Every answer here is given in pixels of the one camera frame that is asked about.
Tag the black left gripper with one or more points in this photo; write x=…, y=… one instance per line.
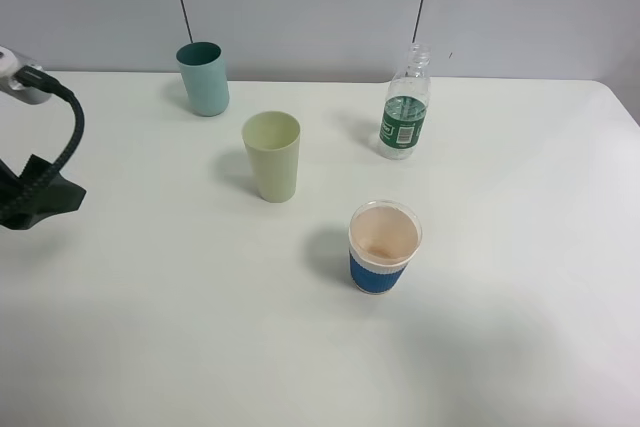
x=60, y=196

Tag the pale green plastic cup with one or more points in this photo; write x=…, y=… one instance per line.
x=272, y=141

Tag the clear bottle with green label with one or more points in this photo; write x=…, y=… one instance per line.
x=406, y=104

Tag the teal plastic cup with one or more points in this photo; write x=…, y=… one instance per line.
x=203, y=73

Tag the cup with blue sleeve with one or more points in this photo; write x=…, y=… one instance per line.
x=384, y=237

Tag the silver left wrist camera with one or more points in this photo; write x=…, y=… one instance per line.
x=16, y=80

